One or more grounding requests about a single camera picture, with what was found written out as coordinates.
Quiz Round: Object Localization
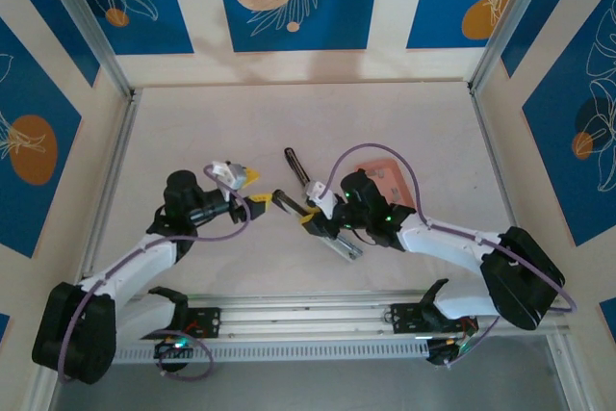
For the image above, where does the aluminium side rail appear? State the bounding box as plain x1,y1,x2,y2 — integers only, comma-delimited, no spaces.
78,89,141,285
469,86,543,295

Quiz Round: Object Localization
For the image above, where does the controller circuit board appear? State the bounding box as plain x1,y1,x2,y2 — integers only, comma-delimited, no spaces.
425,335,475,368
152,337,197,360

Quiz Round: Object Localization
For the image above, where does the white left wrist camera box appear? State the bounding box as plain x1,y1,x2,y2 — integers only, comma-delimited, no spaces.
210,159,247,192

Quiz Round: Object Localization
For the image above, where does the black stapler part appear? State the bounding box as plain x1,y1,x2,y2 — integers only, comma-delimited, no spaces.
283,145,314,191

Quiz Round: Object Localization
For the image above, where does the white slotted cable duct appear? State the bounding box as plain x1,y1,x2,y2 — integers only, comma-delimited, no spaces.
113,337,432,365

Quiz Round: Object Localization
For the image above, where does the aluminium frame post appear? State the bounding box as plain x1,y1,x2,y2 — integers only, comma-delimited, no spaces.
467,0,559,94
546,331,583,411
26,374,66,411
34,0,136,100

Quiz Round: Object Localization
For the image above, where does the silver metal bar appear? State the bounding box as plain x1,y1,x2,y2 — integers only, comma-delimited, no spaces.
271,188,365,264

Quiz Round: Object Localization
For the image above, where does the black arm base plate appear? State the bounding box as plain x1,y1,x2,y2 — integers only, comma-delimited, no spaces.
390,302,478,336
185,307,223,339

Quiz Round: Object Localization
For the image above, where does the pink plastic tray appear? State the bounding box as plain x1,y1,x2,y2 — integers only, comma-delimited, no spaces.
360,156,416,209

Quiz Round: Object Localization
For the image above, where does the long aluminium base rail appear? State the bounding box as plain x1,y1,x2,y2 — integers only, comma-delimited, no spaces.
117,288,568,341

